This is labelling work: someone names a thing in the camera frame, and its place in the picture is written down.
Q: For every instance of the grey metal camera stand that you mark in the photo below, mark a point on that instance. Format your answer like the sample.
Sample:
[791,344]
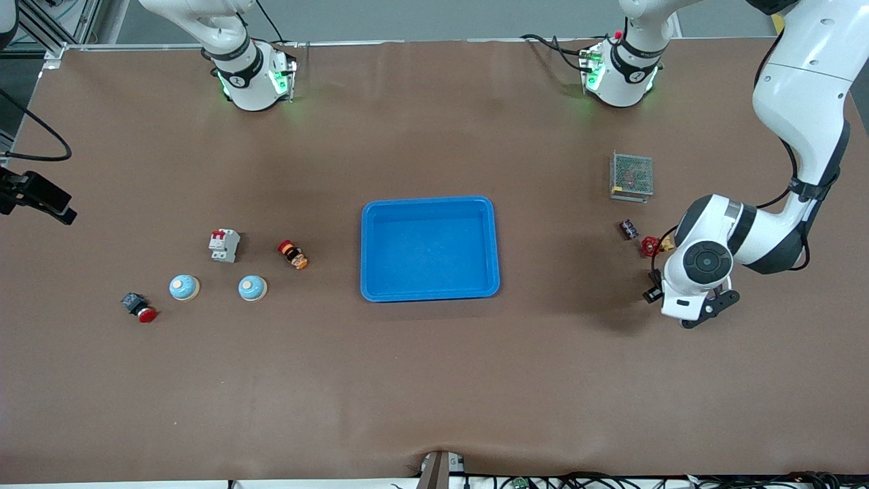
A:
[438,472]

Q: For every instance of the metal mesh power supply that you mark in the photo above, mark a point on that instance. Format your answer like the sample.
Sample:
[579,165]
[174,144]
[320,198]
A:
[631,175]

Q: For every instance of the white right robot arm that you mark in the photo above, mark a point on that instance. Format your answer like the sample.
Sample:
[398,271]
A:
[248,88]

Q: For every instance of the aluminium frame profile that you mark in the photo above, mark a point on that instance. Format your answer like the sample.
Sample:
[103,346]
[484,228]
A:
[54,53]

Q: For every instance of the red mushroom push button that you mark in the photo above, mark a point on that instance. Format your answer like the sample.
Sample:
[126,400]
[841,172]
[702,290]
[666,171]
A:
[140,308]

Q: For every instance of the white circuit breaker red switch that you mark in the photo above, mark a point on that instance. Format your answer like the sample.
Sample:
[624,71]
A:
[224,246]

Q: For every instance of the blue plastic tray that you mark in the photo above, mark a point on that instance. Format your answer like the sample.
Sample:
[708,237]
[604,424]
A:
[434,251]

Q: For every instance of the grey arm base connector bracket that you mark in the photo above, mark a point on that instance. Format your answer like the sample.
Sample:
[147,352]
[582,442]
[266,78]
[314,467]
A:
[290,81]
[589,68]

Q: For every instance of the brown table cover sheet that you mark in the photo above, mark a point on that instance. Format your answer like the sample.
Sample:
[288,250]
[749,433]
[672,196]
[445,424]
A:
[434,380]

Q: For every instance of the orange black emergency stop switch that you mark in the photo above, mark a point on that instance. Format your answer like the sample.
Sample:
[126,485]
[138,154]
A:
[293,255]

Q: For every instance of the light blue dome bell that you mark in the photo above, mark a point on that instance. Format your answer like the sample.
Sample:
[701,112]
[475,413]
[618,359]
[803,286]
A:
[184,287]
[252,288]

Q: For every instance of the short black capacitor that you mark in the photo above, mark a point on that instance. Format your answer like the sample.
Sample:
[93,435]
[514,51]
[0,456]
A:
[629,229]

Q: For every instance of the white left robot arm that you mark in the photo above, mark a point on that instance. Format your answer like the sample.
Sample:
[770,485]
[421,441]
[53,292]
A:
[801,88]

